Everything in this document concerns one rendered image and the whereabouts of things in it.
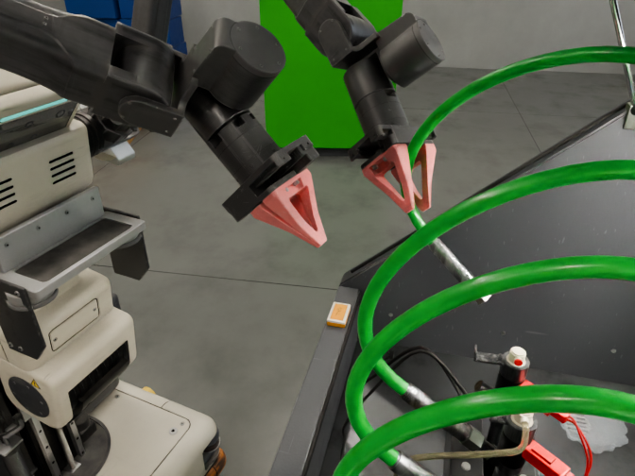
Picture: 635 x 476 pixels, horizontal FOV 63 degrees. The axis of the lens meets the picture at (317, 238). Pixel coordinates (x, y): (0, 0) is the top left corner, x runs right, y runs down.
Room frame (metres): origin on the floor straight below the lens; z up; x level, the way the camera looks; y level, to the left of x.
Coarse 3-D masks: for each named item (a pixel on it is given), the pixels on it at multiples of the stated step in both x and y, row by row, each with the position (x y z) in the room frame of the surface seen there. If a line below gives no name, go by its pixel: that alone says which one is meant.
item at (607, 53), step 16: (576, 48) 0.49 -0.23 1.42; (592, 48) 0.48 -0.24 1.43; (608, 48) 0.47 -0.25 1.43; (624, 48) 0.46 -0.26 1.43; (512, 64) 0.52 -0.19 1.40; (528, 64) 0.50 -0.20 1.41; (544, 64) 0.50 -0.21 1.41; (560, 64) 0.49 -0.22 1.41; (480, 80) 0.53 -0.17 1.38; (496, 80) 0.52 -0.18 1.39; (464, 96) 0.54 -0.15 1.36; (432, 112) 0.57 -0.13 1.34; (448, 112) 0.55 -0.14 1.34; (432, 128) 0.56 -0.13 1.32; (416, 144) 0.57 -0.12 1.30; (416, 208) 0.57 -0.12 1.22; (416, 224) 0.56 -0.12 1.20
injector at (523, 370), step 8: (504, 360) 0.41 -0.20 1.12; (528, 360) 0.40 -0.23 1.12; (504, 368) 0.40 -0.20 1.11; (512, 368) 0.39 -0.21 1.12; (520, 368) 0.39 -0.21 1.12; (504, 376) 0.40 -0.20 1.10; (512, 376) 0.39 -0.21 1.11; (520, 376) 0.39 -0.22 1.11; (480, 384) 0.41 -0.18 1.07; (488, 384) 0.41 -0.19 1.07; (496, 384) 0.41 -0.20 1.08; (504, 384) 0.40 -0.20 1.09; (512, 384) 0.39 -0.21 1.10; (496, 424) 0.40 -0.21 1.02; (496, 432) 0.40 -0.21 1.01; (488, 440) 0.40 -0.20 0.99; (496, 440) 0.40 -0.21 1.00; (488, 464) 0.40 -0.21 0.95; (488, 472) 0.40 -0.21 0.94
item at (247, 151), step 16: (224, 128) 0.49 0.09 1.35; (240, 128) 0.49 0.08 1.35; (256, 128) 0.50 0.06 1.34; (208, 144) 0.50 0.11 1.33; (224, 144) 0.49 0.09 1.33; (240, 144) 0.48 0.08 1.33; (256, 144) 0.49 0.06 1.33; (272, 144) 0.50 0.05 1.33; (288, 144) 0.48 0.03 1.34; (304, 144) 0.49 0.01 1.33; (224, 160) 0.49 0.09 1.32; (240, 160) 0.48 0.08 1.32; (256, 160) 0.48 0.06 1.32; (272, 160) 0.45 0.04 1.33; (288, 160) 0.46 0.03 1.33; (240, 176) 0.48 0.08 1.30; (256, 176) 0.46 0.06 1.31; (272, 176) 0.49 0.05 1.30; (240, 192) 0.47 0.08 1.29
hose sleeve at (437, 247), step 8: (440, 240) 0.55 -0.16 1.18; (432, 248) 0.55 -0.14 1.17; (440, 248) 0.54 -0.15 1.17; (448, 248) 0.54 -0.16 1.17; (440, 256) 0.54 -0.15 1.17; (448, 256) 0.54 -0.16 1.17; (448, 264) 0.53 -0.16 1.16; (456, 264) 0.53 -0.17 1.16; (456, 272) 0.52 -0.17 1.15; (464, 272) 0.52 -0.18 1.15; (464, 280) 0.52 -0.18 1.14
